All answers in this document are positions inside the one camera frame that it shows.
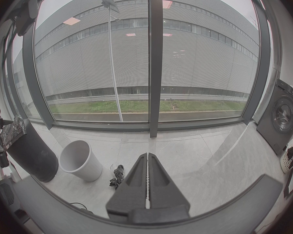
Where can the white trash bin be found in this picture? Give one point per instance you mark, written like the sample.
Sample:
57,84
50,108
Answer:
88,166

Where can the black plastic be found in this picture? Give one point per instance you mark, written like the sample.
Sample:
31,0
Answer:
118,175

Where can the window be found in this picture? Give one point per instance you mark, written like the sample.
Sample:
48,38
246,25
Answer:
155,57

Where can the white laundry basket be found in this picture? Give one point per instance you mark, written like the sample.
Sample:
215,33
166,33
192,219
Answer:
287,166

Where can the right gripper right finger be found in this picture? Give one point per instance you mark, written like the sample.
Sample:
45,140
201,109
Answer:
164,191

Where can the black plastic bag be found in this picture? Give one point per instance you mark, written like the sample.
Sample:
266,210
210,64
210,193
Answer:
12,135

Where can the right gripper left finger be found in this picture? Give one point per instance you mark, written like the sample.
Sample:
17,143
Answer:
133,191

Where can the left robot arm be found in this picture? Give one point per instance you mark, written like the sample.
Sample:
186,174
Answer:
2,160

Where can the dark grey round chair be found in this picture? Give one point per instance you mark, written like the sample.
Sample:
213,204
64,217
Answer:
35,155

